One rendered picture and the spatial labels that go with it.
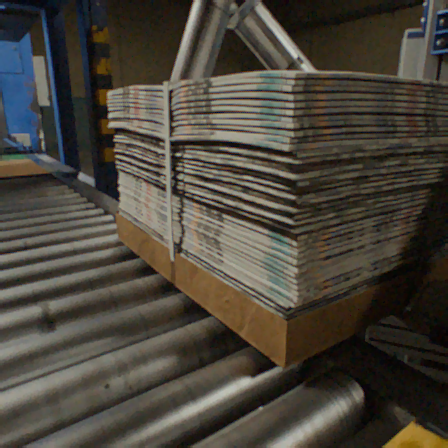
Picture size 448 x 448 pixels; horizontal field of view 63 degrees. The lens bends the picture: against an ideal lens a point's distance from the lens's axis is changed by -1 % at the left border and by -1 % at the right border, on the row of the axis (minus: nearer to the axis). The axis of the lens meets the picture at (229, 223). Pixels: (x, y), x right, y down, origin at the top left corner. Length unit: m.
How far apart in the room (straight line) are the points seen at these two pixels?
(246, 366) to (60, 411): 0.15
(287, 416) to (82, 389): 0.16
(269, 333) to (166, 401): 0.09
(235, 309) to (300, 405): 0.10
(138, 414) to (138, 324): 0.13
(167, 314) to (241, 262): 0.12
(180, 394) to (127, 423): 0.04
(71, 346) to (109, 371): 0.06
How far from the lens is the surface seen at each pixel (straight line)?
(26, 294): 0.51
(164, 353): 0.36
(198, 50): 0.78
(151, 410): 0.30
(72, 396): 0.34
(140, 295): 0.47
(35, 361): 0.39
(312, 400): 0.31
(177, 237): 0.43
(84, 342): 0.39
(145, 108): 0.46
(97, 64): 1.43
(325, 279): 0.30
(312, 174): 0.26
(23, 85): 3.76
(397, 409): 0.33
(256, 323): 0.32
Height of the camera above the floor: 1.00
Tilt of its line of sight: 17 degrees down
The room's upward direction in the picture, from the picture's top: straight up
